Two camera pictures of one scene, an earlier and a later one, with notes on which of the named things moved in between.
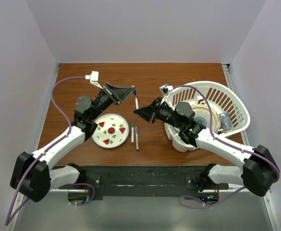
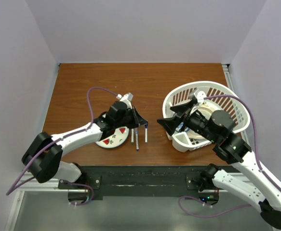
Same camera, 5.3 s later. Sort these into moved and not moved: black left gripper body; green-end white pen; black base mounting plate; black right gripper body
Moved: black left gripper body; black right gripper body
Not moved: black base mounting plate; green-end white pen
